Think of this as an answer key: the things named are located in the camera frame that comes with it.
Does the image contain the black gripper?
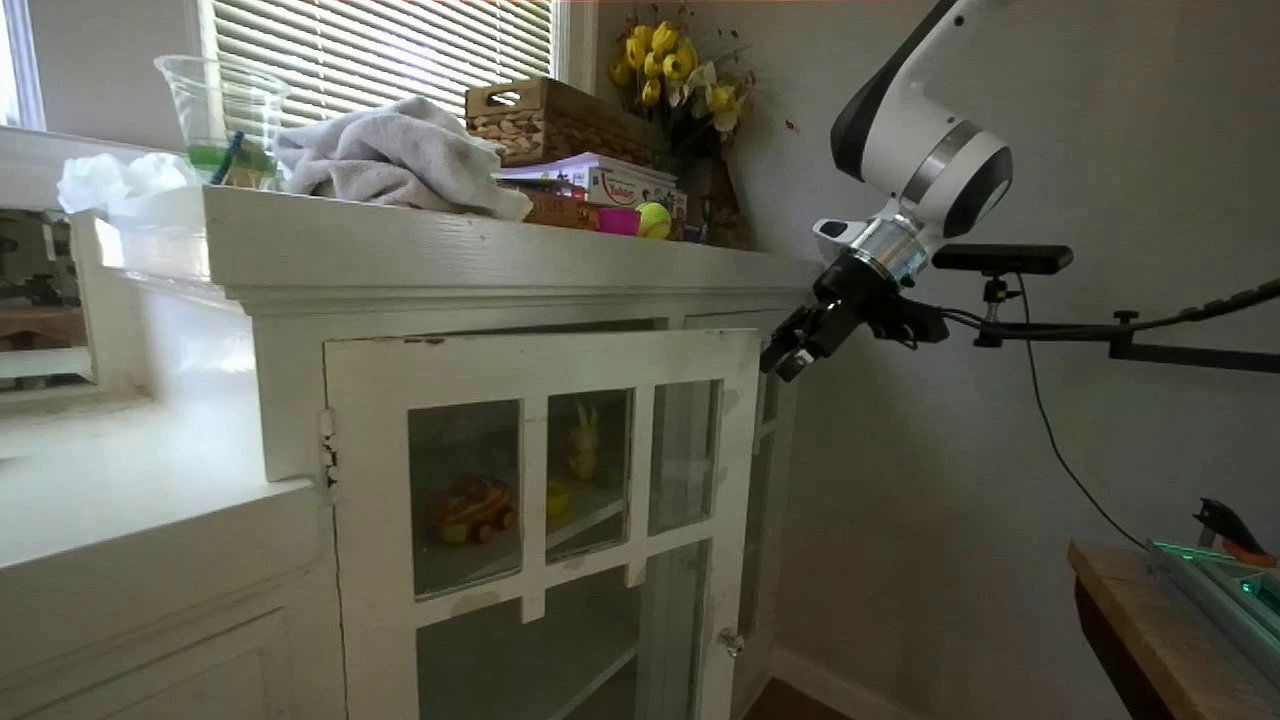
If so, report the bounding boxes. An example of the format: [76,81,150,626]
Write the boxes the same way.
[757,251,912,384]

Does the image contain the white glass-paned cabinet door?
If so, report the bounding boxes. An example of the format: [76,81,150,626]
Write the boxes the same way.
[735,311,802,686]
[321,326,765,720]

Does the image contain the white wooden cabinet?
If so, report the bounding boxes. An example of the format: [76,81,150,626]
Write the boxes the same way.
[194,182,815,720]

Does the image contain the metal door hinge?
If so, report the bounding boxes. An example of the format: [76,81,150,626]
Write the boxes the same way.
[317,414,344,492]

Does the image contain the yellow-green tennis ball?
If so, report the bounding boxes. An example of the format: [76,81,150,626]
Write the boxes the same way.
[636,195,679,246]

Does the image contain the brown cardboard box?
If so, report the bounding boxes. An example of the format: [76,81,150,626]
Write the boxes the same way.
[515,186,644,232]

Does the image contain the yellow toy cup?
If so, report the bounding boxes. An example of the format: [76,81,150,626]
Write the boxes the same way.
[540,477,577,529]

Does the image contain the yellow flower bouquet in vase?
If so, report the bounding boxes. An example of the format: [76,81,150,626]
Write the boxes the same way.
[608,12,757,251]

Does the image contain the brown wicker basket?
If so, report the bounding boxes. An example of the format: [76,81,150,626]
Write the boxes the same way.
[458,72,671,173]

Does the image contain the orange toy truck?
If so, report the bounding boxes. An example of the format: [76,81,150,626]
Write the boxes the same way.
[428,477,518,552]

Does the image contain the wooden table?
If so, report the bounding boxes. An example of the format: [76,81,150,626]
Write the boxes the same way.
[1064,537,1280,720]

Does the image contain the grey crumpled towel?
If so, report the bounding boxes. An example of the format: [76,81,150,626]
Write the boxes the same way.
[270,92,534,225]

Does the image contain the black and red clamp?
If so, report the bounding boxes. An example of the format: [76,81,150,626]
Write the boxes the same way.
[1190,492,1272,556]

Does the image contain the white window blinds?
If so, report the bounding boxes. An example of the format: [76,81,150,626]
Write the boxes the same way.
[212,0,565,136]

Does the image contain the clear plastic cup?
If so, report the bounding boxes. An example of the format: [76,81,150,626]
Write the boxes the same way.
[150,49,293,188]

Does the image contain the white low side counter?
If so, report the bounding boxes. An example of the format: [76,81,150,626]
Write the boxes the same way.
[0,373,332,720]

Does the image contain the white crumpled plastic bag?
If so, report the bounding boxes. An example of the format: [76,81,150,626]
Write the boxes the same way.
[54,150,203,225]

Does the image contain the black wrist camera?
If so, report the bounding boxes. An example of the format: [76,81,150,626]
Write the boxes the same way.
[876,292,950,351]

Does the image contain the black bar-shaped camera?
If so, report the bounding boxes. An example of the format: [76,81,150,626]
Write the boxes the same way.
[929,242,1076,279]

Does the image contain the thin black camera cable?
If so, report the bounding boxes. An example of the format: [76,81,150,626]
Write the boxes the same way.
[1016,279,1161,552]

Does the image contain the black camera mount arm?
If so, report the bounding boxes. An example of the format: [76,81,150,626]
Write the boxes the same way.
[970,273,1280,376]

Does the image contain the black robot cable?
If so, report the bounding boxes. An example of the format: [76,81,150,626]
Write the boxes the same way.
[932,276,1280,344]

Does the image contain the aluminium rail with green light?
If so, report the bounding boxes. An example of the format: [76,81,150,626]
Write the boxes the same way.
[1146,537,1280,673]

